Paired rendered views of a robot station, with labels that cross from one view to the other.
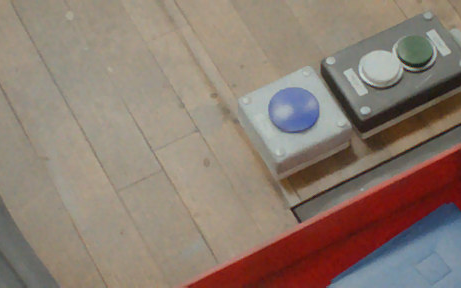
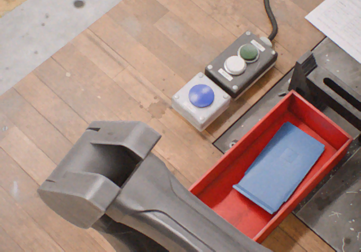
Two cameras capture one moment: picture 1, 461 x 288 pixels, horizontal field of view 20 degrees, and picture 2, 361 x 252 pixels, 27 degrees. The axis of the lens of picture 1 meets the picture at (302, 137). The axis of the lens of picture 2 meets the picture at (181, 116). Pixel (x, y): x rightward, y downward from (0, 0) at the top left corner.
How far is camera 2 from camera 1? 0.26 m
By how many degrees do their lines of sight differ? 9
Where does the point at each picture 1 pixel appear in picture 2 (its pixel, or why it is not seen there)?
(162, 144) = not seen: hidden behind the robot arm
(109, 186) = not seen: hidden behind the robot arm
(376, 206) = (256, 132)
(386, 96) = (242, 78)
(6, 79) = (48, 115)
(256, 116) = (184, 103)
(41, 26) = (56, 83)
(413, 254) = (278, 150)
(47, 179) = not seen: hidden behind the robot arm
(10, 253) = (194, 205)
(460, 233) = (296, 135)
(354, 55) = (220, 61)
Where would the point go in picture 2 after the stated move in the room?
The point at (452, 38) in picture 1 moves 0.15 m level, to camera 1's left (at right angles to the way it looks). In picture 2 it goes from (263, 42) to (174, 61)
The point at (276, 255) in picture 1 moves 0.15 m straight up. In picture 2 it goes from (219, 168) to (227, 122)
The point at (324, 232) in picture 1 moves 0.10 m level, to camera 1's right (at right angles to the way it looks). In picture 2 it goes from (237, 151) to (299, 136)
